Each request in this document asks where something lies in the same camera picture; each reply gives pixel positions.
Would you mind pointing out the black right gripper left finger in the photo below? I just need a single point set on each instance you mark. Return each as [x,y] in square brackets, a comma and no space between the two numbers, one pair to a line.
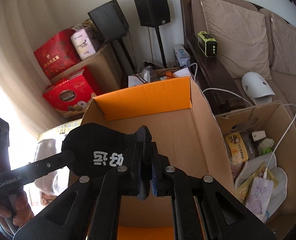
[87,209]

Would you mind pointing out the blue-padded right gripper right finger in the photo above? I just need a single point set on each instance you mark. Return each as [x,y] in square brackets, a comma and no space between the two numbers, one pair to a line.
[202,208]

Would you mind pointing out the black cloth with white print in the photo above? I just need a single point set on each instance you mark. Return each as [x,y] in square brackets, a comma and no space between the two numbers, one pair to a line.
[98,149]

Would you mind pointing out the orange cardboard box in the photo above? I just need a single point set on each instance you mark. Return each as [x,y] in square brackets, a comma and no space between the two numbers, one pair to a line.
[184,128]

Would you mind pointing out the floral purple pouch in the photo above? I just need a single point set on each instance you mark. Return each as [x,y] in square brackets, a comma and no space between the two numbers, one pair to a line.
[259,196]

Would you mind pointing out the yellow snack jar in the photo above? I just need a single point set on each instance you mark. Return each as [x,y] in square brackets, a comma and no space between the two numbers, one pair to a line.
[240,147]

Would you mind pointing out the open brown cardboard box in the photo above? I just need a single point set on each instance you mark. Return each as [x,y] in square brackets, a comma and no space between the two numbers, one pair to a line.
[274,119]

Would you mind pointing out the white curtain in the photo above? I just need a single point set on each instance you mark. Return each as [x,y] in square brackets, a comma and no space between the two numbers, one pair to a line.
[25,25]

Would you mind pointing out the red Ferrero Collection gift bag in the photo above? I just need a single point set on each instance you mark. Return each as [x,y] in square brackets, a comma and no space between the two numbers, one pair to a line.
[73,94]

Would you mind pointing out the brown sofa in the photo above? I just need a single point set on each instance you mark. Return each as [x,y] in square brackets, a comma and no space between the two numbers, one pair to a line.
[228,93]

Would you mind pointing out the white dome device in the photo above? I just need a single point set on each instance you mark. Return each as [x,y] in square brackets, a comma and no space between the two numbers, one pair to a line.
[257,88]

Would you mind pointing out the brown cardboard box under bags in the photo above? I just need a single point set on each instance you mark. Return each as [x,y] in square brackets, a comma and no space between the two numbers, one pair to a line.
[104,67]

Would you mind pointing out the red tea gift bag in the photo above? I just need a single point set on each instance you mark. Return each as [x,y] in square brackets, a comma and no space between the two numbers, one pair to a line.
[57,54]

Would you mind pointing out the blue white small box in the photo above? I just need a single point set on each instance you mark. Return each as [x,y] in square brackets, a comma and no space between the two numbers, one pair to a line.
[182,56]

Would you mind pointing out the white tissue pack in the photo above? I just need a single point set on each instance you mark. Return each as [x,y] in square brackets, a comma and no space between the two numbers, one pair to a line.
[85,42]

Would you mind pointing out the green black portable radio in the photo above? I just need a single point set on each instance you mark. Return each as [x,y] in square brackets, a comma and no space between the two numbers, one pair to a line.
[207,44]

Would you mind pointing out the beige sofa cushion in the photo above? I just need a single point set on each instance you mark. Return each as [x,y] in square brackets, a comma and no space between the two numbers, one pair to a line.
[241,35]
[284,46]

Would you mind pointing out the left black speaker on stand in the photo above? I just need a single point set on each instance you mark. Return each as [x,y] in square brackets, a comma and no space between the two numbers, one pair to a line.
[112,25]

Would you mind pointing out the black speaker on stand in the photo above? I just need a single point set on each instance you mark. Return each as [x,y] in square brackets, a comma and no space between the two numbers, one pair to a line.
[153,14]
[112,25]

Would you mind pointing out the right black speaker on stand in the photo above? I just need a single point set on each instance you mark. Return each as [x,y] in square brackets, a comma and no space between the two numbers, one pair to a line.
[153,14]

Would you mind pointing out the white plastic bag with cables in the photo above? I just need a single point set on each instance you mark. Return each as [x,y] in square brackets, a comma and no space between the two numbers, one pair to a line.
[149,72]

